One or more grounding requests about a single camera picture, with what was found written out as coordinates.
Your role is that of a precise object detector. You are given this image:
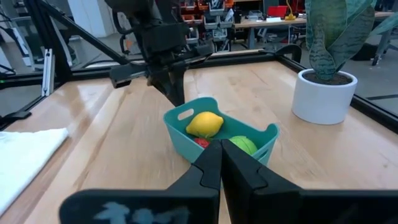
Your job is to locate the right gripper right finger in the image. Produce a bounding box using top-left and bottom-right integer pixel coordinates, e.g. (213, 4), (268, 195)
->
(220, 139), (398, 224)

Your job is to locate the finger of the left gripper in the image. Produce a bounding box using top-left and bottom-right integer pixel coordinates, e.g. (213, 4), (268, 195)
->
(167, 66), (187, 108)
(147, 72), (180, 106)

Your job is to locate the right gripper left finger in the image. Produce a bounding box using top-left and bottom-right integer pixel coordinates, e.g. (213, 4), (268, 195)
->
(58, 139), (223, 224)

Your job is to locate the yellow lemon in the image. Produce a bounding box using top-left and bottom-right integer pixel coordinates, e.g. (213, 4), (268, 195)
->
(185, 111), (225, 139)

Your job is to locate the red strawberry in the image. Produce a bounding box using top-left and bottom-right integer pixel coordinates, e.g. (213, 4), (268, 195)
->
(193, 137), (213, 150)

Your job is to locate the green round vegetable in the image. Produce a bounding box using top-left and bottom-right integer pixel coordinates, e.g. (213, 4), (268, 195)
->
(228, 134), (259, 157)

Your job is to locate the shelf rack with orange bins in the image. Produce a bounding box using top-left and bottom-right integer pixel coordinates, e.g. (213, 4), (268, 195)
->
(179, 0), (234, 53)

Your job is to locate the teal plastic container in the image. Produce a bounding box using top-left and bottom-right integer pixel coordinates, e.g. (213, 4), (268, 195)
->
(162, 96), (281, 168)

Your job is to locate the wooden desk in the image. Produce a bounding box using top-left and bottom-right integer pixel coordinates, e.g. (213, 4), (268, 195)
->
(234, 11), (398, 51)

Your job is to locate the white plant pot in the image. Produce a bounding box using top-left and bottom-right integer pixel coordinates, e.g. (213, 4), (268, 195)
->
(290, 68), (359, 126)

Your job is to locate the red plastic box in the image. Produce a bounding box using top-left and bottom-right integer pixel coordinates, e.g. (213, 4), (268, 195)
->
(267, 5), (289, 18)

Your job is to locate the silver aluminium bar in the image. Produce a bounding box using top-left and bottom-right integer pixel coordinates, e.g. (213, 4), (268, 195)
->
(41, 47), (56, 98)

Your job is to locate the white folded cloth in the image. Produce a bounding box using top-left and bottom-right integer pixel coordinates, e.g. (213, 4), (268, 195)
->
(0, 127), (70, 217)

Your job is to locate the black table clamp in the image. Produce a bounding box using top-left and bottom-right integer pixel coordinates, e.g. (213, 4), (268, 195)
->
(0, 111), (32, 128)

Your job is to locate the green snake plant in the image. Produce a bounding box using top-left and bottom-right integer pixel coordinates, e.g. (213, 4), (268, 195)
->
(303, 0), (398, 82)

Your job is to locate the black arched handle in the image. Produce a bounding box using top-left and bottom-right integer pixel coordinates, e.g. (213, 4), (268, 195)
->
(274, 44), (303, 63)

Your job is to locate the black aluminium frame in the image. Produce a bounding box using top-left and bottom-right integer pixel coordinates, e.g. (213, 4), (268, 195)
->
(0, 0), (398, 134)

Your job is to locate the yellow hanging cable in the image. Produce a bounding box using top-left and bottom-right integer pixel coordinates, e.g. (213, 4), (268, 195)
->
(284, 0), (297, 22)

